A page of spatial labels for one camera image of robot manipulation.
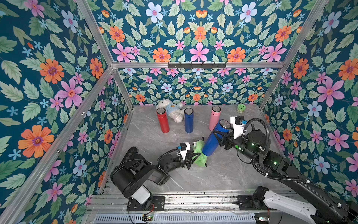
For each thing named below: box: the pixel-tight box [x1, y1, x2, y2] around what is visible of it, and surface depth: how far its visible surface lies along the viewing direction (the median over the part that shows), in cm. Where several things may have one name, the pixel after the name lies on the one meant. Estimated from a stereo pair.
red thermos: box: [156, 107, 171, 134], surface depth 93 cm
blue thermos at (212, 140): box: [201, 119, 232, 157], surface depth 61 cm
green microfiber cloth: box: [192, 139, 208, 168], surface depth 76 cm
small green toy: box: [237, 103, 247, 114], surface depth 117 cm
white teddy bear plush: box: [155, 98, 186, 123], surface depth 109 cm
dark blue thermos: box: [184, 107, 194, 133], surface depth 96 cm
